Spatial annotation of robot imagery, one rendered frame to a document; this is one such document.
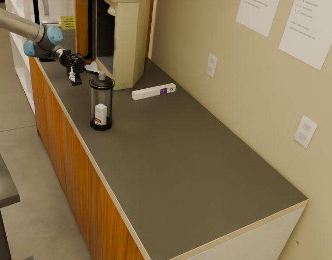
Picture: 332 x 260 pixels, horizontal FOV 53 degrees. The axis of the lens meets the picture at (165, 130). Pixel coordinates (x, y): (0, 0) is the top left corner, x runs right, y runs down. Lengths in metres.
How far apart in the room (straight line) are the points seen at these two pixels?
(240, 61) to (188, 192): 0.68
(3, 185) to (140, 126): 0.65
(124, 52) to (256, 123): 0.76
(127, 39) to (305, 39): 0.86
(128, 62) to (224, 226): 1.02
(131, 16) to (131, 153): 0.70
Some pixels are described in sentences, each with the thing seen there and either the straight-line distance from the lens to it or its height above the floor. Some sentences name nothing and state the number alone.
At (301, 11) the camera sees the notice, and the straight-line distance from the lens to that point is 1.38.
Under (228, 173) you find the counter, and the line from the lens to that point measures 1.41.
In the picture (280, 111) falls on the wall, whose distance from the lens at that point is 1.48.
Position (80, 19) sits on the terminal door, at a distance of 2.00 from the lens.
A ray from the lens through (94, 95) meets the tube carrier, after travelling 1.46.
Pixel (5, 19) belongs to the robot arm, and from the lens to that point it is 1.54.
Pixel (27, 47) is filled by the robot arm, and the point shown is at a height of 1.19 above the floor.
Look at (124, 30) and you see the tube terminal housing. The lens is 1.75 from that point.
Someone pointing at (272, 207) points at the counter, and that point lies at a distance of 1.35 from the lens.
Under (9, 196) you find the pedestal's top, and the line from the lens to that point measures 1.28.
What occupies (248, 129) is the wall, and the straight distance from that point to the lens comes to 1.64.
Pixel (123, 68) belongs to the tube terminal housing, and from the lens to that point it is 1.83.
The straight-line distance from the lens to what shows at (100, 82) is 1.42.
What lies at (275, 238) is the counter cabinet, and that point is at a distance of 1.51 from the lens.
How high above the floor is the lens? 1.84
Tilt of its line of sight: 35 degrees down
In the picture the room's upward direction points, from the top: 9 degrees clockwise
